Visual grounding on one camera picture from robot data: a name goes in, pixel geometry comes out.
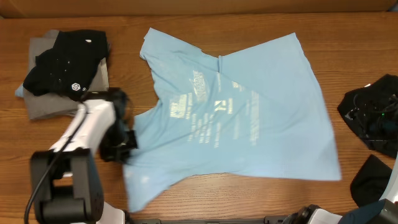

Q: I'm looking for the light blue printed t-shirt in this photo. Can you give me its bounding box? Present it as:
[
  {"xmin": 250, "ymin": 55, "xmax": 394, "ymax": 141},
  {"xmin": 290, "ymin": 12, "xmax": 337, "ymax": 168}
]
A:
[{"xmin": 123, "ymin": 29, "xmax": 341, "ymax": 212}]

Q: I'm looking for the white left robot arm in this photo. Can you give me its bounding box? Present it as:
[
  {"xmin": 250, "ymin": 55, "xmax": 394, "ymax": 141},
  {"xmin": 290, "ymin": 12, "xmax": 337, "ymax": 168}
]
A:
[{"xmin": 24, "ymin": 88, "xmax": 137, "ymax": 224}]

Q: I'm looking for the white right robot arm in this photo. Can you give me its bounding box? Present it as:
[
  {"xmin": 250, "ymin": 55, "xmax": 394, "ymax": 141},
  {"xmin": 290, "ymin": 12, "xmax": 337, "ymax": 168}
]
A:
[{"xmin": 282, "ymin": 74, "xmax": 397, "ymax": 224}]

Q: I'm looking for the black cloth pile right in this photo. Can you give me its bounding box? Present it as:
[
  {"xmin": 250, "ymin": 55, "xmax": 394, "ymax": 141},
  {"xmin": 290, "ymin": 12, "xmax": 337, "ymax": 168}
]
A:
[{"xmin": 350, "ymin": 154, "xmax": 392, "ymax": 207}]

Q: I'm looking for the black folded garment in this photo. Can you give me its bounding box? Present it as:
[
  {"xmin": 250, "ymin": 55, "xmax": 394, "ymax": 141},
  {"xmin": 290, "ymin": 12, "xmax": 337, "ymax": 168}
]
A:
[{"xmin": 23, "ymin": 30, "xmax": 109, "ymax": 101}]

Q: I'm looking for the grey folded garment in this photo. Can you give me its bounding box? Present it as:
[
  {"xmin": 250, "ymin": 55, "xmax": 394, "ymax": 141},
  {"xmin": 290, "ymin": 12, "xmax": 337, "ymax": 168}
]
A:
[{"xmin": 23, "ymin": 30, "xmax": 109, "ymax": 119}]

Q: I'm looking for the light blue folded garment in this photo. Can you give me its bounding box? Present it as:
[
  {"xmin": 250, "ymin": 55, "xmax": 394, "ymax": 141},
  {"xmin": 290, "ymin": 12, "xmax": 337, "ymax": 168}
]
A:
[{"xmin": 15, "ymin": 85, "xmax": 24, "ymax": 98}]

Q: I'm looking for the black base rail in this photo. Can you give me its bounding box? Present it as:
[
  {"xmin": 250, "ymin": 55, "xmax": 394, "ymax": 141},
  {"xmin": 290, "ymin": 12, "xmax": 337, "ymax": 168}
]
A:
[{"xmin": 126, "ymin": 215, "xmax": 292, "ymax": 224}]

